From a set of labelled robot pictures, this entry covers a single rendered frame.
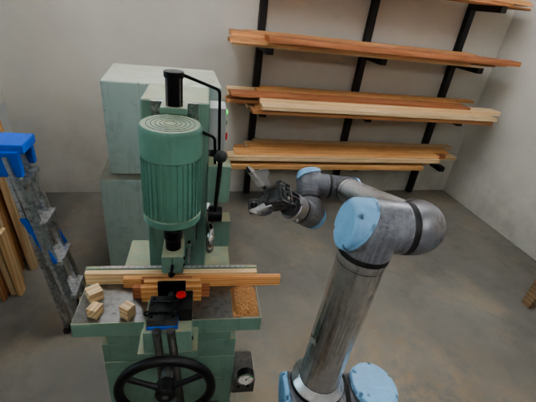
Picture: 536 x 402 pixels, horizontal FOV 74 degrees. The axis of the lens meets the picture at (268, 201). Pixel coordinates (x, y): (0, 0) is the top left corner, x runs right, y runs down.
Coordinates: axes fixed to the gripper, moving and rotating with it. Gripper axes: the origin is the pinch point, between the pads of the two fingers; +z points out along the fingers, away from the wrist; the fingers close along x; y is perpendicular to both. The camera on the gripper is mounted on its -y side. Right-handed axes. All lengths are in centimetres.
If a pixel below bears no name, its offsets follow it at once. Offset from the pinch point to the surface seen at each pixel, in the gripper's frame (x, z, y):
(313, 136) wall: -168, -205, -82
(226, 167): -17.0, -7.8, -15.0
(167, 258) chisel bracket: 14.0, 2.2, -33.1
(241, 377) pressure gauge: 51, -32, -34
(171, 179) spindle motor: 0.0, 18.6, -10.5
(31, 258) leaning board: -33, -15, -211
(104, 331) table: 34, 10, -53
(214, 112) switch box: -34.6, 1.3, -11.8
